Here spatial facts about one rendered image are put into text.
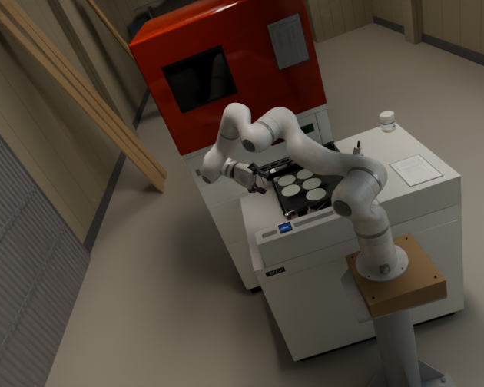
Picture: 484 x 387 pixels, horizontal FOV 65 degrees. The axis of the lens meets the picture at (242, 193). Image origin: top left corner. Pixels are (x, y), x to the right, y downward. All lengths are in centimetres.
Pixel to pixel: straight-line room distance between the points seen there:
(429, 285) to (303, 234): 54
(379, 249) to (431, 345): 107
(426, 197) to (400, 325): 54
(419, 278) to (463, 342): 98
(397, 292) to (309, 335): 83
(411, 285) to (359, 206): 38
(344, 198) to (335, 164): 15
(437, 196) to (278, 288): 81
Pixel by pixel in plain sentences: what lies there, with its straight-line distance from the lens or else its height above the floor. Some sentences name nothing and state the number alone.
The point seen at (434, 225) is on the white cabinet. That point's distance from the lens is 193.
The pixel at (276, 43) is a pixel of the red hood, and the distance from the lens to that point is 192.
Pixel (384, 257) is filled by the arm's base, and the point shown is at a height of 98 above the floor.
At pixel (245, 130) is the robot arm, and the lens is 136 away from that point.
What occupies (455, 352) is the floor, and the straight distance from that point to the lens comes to 240.
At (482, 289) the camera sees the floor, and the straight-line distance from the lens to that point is 266.
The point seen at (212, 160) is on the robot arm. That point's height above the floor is 132.
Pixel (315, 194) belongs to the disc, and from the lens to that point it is 196.
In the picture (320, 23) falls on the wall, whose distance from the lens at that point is 789.
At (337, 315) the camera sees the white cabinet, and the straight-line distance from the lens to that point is 212.
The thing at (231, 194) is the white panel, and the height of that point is 86.
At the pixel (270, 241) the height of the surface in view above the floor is 96.
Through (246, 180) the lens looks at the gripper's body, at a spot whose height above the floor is 117.
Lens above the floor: 203
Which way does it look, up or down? 32 degrees down
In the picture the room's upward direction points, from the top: 22 degrees counter-clockwise
